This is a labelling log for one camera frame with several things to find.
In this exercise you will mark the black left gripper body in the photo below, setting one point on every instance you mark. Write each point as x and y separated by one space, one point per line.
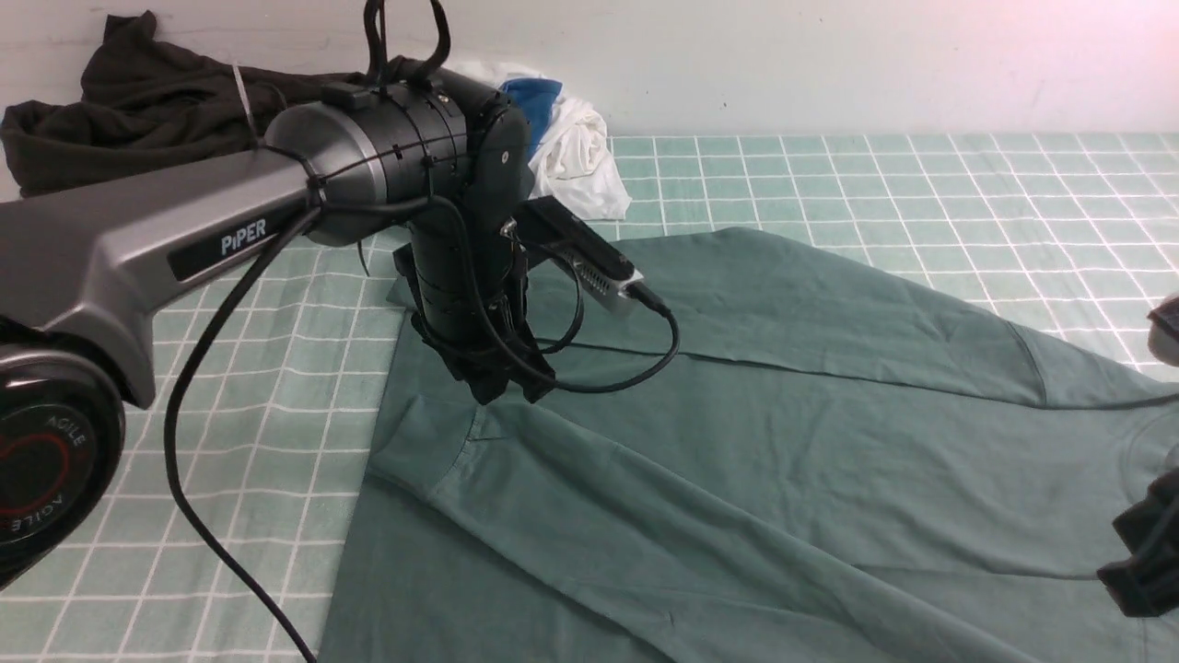
468 289

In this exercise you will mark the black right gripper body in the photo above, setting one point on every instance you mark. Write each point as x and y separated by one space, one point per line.
1145 585

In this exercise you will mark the green long-sleeve top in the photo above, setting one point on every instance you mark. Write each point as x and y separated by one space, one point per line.
840 465

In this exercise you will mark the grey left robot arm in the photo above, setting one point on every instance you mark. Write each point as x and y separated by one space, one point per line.
84 271

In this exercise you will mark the white crumpled garment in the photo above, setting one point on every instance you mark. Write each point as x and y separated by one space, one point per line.
574 163

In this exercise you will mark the blue crumpled garment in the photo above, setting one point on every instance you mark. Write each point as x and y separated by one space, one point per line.
536 97

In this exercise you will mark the green checkered tablecloth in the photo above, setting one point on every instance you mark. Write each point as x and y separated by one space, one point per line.
1072 234

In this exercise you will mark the dark olive crumpled garment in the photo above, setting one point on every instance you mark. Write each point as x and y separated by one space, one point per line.
150 105

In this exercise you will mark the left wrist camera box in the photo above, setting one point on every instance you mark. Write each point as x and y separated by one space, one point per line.
601 269

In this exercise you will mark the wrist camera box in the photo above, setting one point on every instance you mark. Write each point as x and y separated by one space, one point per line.
1162 340
601 269

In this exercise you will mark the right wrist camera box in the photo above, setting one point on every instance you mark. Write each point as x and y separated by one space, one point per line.
1162 340

